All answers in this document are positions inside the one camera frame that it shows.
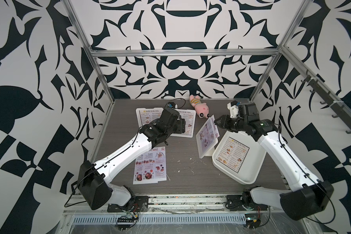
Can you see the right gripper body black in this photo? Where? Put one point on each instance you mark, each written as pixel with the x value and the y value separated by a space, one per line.
pixel 236 124

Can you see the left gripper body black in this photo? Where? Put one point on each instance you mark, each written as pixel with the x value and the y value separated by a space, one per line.
pixel 178 128

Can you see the dim sum menu sheet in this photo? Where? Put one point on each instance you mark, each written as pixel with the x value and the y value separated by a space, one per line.
pixel 147 117
pixel 232 154

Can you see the pink special menu sheet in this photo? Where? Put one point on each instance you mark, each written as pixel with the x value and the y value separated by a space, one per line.
pixel 154 165

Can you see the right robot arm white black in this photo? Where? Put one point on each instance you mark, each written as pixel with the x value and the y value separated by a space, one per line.
pixel 307 195

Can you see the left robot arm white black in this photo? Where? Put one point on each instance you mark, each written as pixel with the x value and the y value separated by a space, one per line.
pixel 94 180

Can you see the pink striped plush toy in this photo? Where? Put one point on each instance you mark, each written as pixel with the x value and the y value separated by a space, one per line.
pixel 202 109

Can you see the white plastic tray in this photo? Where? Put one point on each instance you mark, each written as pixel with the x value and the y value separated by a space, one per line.
pixel 252 163

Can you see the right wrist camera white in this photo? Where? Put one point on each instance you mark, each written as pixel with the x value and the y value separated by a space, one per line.
pixel 233 109

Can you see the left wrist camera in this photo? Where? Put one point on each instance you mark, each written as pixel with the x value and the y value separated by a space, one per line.
pixel 171 105

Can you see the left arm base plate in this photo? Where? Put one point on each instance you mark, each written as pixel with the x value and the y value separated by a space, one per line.
pixel 142 202

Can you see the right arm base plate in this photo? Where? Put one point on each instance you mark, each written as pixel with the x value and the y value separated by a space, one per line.
pixel 237 202

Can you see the wall hook rail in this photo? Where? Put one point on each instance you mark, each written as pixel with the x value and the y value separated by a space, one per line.
pixel 329 98

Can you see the left circuit board with wires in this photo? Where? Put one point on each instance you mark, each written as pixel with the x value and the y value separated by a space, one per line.
pixel 128 221

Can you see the circuit board with wires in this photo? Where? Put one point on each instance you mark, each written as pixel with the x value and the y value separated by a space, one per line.
pixel 128 221
pixel 253 220

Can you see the right circuit board with wires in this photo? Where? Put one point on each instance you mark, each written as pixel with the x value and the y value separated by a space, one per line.
pixel 253 220

